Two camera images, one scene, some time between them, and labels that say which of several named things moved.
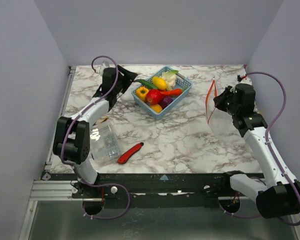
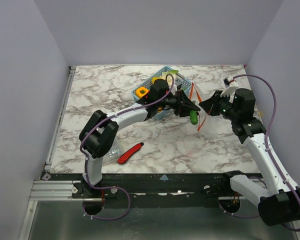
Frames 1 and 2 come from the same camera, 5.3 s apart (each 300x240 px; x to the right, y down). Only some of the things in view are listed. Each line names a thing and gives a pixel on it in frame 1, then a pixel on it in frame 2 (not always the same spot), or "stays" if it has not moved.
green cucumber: (146, 83) to (193, 117)
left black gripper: (127, 79) to (184, 100)
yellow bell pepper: (141, 92) stays
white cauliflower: (170, 77) stays
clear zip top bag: (220, 121) to (194, 96)
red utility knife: (125, 157) stays
